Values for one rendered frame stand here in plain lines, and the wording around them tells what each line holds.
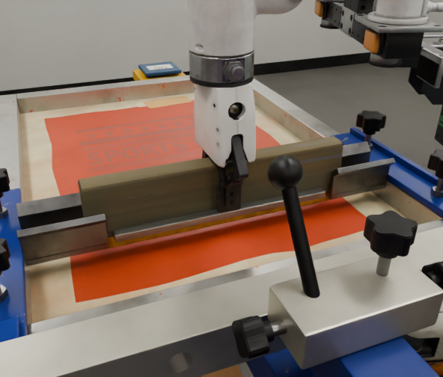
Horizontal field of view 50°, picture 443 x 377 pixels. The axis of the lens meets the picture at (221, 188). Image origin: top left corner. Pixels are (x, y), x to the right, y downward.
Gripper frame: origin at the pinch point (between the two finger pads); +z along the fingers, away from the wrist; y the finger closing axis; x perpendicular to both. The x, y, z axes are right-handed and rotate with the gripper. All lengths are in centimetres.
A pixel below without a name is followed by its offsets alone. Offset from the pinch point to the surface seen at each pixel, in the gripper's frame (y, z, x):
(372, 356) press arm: -32.4, -2.6, 0.5
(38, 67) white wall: 368, 74, 19
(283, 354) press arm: -20.5, 9.6, 0.8
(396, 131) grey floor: 200, 101, -215
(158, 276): -7.3, 6.0, 11.0
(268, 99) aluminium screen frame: 37.1, 2.6, -25.5
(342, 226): -6.3, 6.0, -15.7
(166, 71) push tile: 74, 4, -13
